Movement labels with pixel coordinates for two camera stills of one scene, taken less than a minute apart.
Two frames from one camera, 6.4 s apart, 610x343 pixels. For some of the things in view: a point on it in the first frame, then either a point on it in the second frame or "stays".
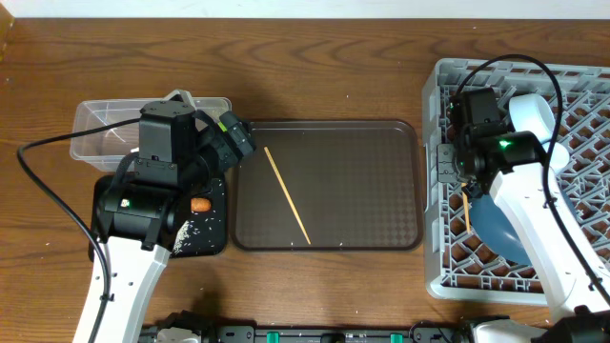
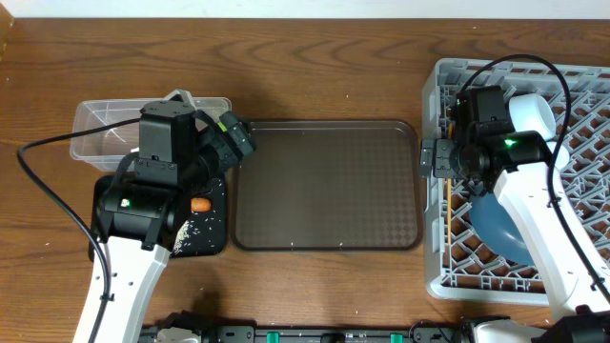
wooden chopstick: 276,172 to 449,211
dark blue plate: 495,232 stays
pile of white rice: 181,236 stays
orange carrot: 200,205 stays
